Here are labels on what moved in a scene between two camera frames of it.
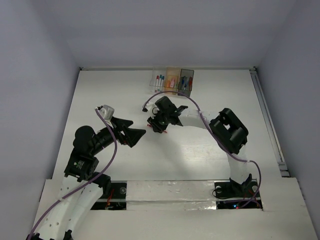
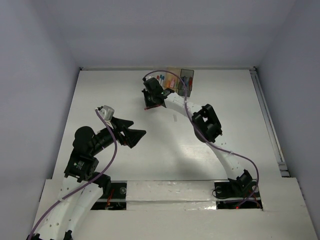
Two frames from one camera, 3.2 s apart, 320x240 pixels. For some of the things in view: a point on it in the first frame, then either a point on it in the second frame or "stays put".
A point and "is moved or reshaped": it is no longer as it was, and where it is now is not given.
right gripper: (157, 126) → (148, 103)
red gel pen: (151, 125) is moved or reshaped
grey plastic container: (186, 82) stays put
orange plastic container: (172, 79) stays put
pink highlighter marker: (172, 83) stays put
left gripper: (131, 135) stays put
